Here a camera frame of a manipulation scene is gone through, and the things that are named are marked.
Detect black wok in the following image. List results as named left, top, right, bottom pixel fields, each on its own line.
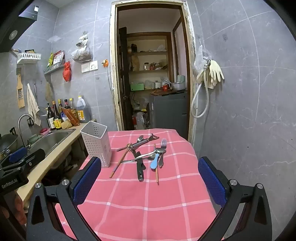
left=0, top=134, right=19, bottom=158

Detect white plastic bag on floor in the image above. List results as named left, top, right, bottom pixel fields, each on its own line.
left=132, top=109, right=151, bottom=130

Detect red snack packet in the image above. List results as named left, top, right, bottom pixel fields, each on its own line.
left=53, top=50, right=65, bottom=65

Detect person's left hand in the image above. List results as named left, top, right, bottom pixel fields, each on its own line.
left=0, top=193, right=27, bottom=225

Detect orange plug with white cable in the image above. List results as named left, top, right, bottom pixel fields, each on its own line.
left=102, top=59, right=115, bottom=110

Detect steel sink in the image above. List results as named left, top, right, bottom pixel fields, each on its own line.
left=29, top=128, right=76, bottom=158

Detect large dark oil jug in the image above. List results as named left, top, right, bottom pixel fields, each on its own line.
left=76, top=95, right=91, bottom=123

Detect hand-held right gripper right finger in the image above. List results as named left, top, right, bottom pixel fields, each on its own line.
left=198, top=157, right=273, bottom=241

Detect worn wooden door frame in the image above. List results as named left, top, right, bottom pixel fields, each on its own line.
left=109, top=0, right=197, bottom=144

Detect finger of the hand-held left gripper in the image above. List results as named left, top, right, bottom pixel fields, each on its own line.
left=0, top=149, right=46, bottom=173
left=0, top=147, right=28, bottom=164

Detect steel faucet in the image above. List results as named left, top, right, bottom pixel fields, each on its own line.
left=18, top=113, right=35, bottom=149

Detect white plastic wall basket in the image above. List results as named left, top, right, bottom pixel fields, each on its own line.
left=17, top=53, right=42, bottom=65

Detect red plastic bag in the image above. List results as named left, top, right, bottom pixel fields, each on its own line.
left=63, top=61, right=72, bottom=82

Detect clear hanging plastic bag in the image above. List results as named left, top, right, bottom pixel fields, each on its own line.
left=71, top=31, right=93, bottom=63

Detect white perforated utensil holder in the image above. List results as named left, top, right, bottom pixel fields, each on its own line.
left=80, top=120, right=112, bottom=168

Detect white hose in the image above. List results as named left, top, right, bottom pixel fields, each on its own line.
left=190, top=64, right=210, bottom=119

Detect pink checked tablecloth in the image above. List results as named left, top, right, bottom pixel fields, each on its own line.
left=54, top=128, right=226, bottom=241

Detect soy sauce bottle yellow label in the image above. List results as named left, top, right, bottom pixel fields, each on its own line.
left=52, top=101, right=63, bottom=130

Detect steel fork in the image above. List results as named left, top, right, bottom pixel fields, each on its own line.
left=159, top=138, right=167, bottom=168

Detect blue handled spoon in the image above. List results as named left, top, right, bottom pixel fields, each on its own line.
left=150, top=153, right=160, bottom=170

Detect dark wooden door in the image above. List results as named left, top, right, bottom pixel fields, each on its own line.
left=118, top=27, right=135, bottom=131

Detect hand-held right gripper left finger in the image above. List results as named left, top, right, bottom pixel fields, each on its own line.
left=26, top=156, right=102, bottom=241

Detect wooden shelf unit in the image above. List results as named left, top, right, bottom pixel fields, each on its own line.
left=126, top=32, right=174, bottom=91

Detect wooden cutting board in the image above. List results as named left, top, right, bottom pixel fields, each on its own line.
left=16, top=74, right=26, bottom=109

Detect clear wall plastic bag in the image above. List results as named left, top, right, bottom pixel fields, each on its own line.
left=195, top=45, right=212, bottom=73

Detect metal wall shelf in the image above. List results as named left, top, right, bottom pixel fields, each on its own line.
left=43, top=60, right=66, bottom=75

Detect green cloth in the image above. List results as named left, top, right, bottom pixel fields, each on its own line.
left=27, top=134, right=43, bottom=144

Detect black range hood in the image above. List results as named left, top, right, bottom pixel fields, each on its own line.
left=0, top=0, right=60, bottom=53

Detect wooden chopstick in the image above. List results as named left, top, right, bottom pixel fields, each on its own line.
left=109, top=148, right=129, bottom=178
left=154, top=144, right=160, bottom=185

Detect cream rubber gloves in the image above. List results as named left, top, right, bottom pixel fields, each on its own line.
left=209, top=60, right=225, bottom=90

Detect beige kitchen counter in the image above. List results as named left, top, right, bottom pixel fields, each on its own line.
left=16, top=119, right=97, bottom=202

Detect white hanging towel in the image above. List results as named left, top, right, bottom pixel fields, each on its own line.
left=26, top=83, right=41, bottom=126

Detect orange plastic packet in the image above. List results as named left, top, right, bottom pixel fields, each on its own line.
left=62, top=108, right=80, bottom=127

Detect metal peeler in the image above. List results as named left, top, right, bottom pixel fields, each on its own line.
left=117, top=133, right=160, bottom=152

